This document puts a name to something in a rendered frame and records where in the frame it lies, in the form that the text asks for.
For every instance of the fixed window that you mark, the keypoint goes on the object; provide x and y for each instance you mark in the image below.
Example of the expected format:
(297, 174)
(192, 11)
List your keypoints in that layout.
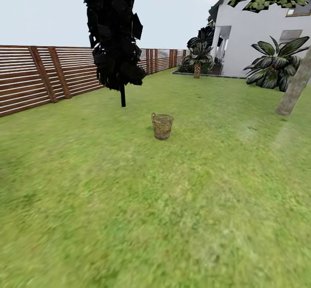
(288, 36)

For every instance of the wicker basket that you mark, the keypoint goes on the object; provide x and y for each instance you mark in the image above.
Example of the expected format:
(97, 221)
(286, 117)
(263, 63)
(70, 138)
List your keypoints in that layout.
(159, 133)

